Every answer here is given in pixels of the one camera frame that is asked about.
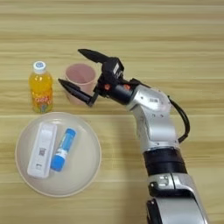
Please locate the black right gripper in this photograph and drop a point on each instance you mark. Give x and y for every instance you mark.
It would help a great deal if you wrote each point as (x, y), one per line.
(119, 92)

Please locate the pink plastic cup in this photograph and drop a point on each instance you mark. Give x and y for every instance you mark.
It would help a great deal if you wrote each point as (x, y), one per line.
(80, 74)

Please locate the orange juice bottle white cap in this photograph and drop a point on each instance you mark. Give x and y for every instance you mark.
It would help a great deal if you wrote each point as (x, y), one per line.
(41, 87)

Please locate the blue glue stick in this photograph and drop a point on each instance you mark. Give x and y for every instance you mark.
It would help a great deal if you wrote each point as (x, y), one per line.
(62, 150)

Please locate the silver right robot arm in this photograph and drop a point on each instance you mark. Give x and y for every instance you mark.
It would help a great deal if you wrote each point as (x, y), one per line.
(157, 122)

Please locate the round beige plate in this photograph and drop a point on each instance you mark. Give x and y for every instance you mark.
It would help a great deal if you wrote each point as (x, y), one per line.
(78, 157)

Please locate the white rectangular device box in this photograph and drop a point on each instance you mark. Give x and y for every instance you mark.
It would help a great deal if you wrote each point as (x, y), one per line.
(42, 150)

